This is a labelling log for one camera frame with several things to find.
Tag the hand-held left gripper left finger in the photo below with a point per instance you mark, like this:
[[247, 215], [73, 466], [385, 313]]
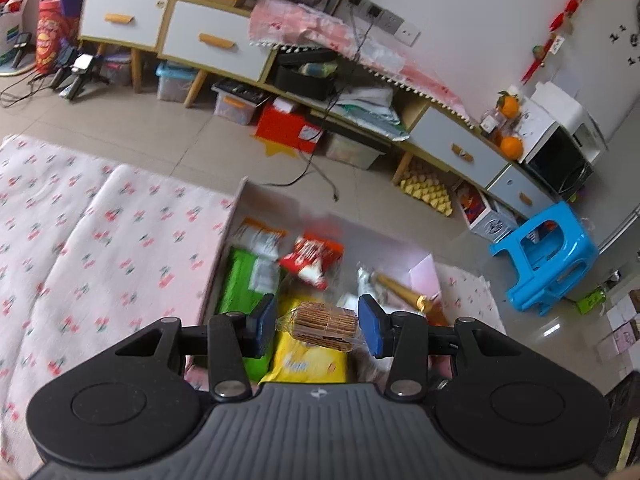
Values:
[[265, 327]]

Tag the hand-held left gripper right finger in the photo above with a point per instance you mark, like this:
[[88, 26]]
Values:
[[370, 327]]

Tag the white black print packet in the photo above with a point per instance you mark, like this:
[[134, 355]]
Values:
[[370, 280]]

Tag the green snack packet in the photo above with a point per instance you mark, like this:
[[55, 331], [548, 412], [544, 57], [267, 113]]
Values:
[[240, 285]]

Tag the mustard snack packet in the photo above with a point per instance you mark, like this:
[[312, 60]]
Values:
[[405, 292]]

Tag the brown cracker packet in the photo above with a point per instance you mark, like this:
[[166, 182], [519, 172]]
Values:
[[320, 327]]

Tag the yellow snack packet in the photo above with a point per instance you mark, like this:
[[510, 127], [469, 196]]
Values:
[[305, 365]]

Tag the red white snack packet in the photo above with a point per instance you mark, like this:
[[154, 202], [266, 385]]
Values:
[[310, 260]]

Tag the pink box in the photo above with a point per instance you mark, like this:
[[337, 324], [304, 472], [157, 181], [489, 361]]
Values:
[[360, 242]]

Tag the small orange white packet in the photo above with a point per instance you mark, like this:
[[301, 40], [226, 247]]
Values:
[[260, 240]]

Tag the yellow egg tray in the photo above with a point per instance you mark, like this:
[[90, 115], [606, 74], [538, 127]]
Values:
[[427, 192]]

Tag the white printed box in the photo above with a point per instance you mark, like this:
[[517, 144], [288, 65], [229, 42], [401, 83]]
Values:
[[487, 217]]

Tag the clear storage bin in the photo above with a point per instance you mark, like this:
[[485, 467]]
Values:
[[350, 152], [240, 105]]

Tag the cherry print cloth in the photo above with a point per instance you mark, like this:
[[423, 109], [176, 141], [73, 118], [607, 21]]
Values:
[[100, 260]]

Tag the blue plastic stool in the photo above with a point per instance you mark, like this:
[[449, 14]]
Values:
[[545, 260]]

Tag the red box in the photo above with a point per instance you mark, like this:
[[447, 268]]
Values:
[[287, 130]]

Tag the white drawer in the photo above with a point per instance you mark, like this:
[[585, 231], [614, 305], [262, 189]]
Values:
[[522, 192], [215, 45], [460, 145], [125, 15]]

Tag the folded pale cloths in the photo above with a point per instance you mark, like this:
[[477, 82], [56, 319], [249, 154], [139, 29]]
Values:
[[370, 110]]

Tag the small green box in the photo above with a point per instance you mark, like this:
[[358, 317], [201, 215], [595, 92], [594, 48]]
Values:
[[590, 301]]

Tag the orange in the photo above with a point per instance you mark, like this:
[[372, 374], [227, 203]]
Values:
[[509, 105], [511, 147]]

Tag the clear plastic jar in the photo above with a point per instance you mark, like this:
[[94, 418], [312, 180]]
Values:
[[492, 121]]

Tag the wooden TV cabinet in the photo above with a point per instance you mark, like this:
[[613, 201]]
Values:
[[195, 87]]

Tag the stack of pale boxes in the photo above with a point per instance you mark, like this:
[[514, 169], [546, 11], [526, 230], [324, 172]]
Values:
[[620, 330]]

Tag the black storage box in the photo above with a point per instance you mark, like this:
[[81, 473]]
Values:
[[305, 77]]

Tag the clear bin with blue lid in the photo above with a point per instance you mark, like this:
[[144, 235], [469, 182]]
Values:
[[175, 82]]

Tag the white appliance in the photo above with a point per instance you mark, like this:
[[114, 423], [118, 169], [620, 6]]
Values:
[[570, 115]]

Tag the pink cloth with pompom trim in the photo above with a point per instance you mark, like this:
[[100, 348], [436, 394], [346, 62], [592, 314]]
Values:
[[325, 35]]

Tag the black tripod device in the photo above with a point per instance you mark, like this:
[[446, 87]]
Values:
[[80, 72]]

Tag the red mascot bag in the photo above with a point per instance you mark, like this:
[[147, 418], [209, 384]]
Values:
[[52, 35]]

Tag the red hanging decoration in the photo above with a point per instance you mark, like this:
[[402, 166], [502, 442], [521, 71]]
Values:
[[570, 10]]

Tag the white shopping bag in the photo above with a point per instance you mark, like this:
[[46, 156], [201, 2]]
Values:
[[12, 25]]

